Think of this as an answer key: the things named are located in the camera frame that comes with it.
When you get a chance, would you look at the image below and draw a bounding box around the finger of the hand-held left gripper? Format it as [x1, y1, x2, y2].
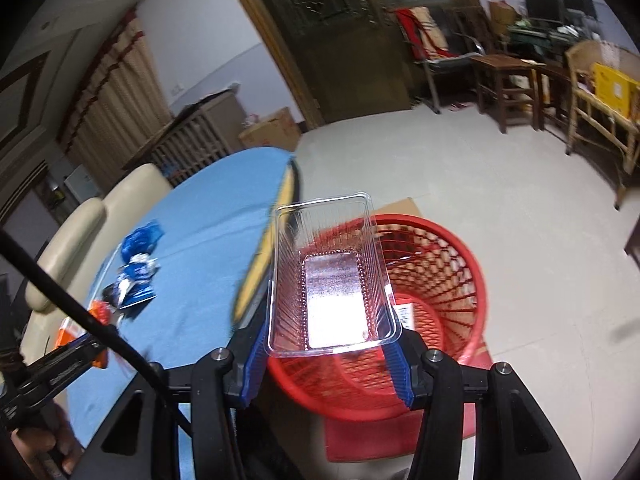
[17, 335, 109, 397]

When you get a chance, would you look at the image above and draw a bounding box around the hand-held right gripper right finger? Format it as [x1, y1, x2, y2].
[385, 327, 583, 480]

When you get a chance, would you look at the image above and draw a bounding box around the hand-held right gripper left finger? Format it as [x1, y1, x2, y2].
[70, 306, 275, 480]

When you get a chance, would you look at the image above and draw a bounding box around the orange white small box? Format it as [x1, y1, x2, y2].
[56, 299, 111, 370]

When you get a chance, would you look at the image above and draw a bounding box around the clear plastic tray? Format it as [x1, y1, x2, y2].
[265, 191, 403, 359]

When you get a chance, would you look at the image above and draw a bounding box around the red plastic mesh basket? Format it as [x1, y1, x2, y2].
[267, 214, 488, 423]

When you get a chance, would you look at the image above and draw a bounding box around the blue white snack packet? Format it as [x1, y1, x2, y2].
[107, 254, 160, 313]

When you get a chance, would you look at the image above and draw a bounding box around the blue plastic bag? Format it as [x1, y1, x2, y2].
[121, 219, 166, 261]

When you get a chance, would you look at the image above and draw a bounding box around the person's left hand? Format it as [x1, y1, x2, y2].
[10, 407, 84, 480]

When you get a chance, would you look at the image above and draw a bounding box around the white paper box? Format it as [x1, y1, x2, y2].
[394, 301, 417, 332]

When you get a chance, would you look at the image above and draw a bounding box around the round wooden table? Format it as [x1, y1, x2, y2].
[231, 156, 307, 333]

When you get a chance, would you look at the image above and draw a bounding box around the blue tablecloth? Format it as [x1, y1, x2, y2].
[65, 147, 296, 480]

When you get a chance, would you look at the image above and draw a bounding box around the flat brown cardboard sheet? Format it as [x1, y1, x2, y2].
[372, 198, 423, 222]

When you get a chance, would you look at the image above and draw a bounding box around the white cabinet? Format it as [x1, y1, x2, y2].
[65, 165, 103, 206]

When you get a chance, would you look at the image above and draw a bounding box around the cream leather sofa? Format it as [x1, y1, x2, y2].
[22, 162, 173, 361]

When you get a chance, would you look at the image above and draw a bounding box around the brown cardboard box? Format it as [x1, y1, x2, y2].
[239, 106, 302, 152]

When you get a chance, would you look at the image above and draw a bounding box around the wooden slatted crib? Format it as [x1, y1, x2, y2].
[122, 91, 248, 186]

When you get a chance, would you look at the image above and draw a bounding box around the beige curtain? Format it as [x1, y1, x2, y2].
[57, 7, 173, 196]

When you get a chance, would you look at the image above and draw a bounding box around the dark wooden double door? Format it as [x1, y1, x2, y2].
[215, 0, 481, 128]

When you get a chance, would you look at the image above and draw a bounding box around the dark wooden stool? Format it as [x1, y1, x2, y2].
[470, 54, 548, 133]

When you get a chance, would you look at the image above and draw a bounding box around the light wicker chair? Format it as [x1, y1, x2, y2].
[565, 40, 640, 211]

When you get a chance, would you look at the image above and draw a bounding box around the red beige blanket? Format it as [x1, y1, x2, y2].
[395, 6, 451, 63]

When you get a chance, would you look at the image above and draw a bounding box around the yellow box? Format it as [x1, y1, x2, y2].
[592, 62, 640, 121]

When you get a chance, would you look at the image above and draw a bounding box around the cluttered black shelf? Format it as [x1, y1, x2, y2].
[510, 0, 601, 61]

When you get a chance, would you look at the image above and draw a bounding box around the black cable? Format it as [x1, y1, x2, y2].
[0, 230, 196, 438]

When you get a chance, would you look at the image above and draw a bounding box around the metal frame chair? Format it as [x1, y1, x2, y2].
[395, 5, 488, 113]

